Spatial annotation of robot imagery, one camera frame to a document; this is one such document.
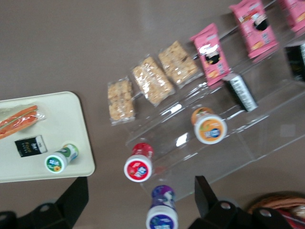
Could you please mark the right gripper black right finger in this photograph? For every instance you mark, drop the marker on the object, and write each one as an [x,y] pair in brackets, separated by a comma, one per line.
[206,205]

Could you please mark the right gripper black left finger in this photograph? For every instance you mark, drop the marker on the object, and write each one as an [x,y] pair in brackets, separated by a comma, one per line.
[71,205]

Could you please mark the green gum bottle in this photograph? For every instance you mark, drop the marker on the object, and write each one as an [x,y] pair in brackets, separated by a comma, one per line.
[58,161]

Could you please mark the purple gum bottle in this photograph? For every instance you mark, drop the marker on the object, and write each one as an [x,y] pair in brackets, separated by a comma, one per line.
[162,212]

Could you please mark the orange gum bottle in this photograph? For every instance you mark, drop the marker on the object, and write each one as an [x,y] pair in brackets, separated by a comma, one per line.
[209,128]

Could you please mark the red gum bottle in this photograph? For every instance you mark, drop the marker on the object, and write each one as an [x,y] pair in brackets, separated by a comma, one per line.
[138,167]

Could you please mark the beige plastic tray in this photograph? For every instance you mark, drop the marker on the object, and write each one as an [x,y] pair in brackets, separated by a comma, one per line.
[64,119]

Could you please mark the round wicker basket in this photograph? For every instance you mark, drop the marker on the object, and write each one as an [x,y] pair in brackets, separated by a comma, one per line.
[274,202]

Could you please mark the small black box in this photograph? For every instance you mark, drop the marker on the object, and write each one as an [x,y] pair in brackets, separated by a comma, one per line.
[29,146]
[296,62]
[240,94]

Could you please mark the clear acrylic stepped shelf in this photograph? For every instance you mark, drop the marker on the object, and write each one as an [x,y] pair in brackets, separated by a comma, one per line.
[257,143]

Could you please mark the red cookie box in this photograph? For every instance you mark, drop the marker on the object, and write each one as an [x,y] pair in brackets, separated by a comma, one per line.
[294,218]

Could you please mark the wrapped triangle sandwich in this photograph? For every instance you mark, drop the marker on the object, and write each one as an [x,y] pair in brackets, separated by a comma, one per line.
[19,120]

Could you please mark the clear-wrapped rice crisp pack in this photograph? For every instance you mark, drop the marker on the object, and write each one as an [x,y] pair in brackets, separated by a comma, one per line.
[152,80]
[120,102]
[178,63]

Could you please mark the pink snack packet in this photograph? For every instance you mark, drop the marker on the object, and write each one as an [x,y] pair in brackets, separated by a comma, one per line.
[256,28]
[294,14]
[210,57]

